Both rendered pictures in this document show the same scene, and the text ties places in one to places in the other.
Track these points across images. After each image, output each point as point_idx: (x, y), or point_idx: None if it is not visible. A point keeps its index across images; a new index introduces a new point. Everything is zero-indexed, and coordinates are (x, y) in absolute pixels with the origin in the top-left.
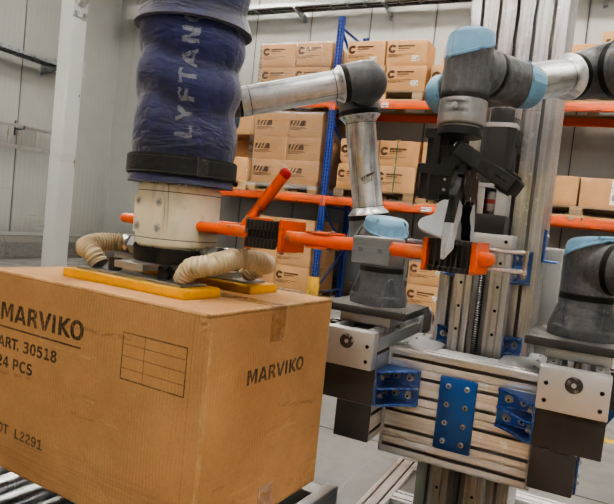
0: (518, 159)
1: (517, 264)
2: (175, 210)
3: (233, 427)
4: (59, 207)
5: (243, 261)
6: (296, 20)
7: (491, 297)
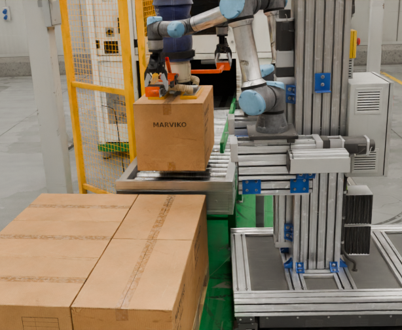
0: (294, 35)
1: (292, 92)
2: None
3: (149, 138)
4: (372, 37)
5: (171, 88)
6: None
7: None
